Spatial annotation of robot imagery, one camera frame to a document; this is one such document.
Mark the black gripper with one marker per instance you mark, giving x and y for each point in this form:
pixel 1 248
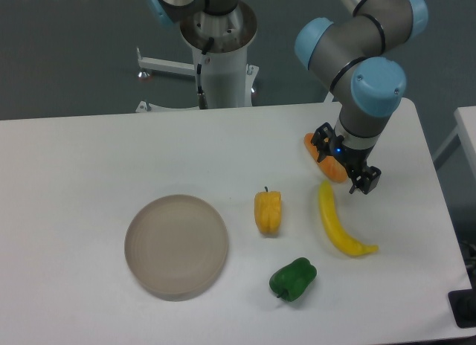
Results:
pixel 351 152

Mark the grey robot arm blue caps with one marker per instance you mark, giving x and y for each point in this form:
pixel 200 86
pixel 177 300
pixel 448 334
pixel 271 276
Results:
pixel 348 59

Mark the yellow bell pepper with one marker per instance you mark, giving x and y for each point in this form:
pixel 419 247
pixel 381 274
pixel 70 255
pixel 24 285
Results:
pixel 268 211

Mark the green bell pepper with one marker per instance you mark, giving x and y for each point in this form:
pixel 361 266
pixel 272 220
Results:
pixel 291 281

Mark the orange carrot-like vegetable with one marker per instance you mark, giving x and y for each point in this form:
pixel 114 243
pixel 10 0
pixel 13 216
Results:
pixel 329 166

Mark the yellow banana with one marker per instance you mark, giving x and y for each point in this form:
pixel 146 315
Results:
pixel 333 228

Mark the white side table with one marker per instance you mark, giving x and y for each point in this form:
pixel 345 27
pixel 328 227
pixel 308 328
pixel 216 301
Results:
pixel 463 134

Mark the black device at table edge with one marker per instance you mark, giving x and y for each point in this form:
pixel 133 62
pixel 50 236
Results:
pixel 462 304

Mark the round beige plate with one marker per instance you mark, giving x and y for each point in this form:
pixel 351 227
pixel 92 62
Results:
pixel 176 247

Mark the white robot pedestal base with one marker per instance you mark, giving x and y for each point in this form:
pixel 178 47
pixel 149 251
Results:
pixel 219 46

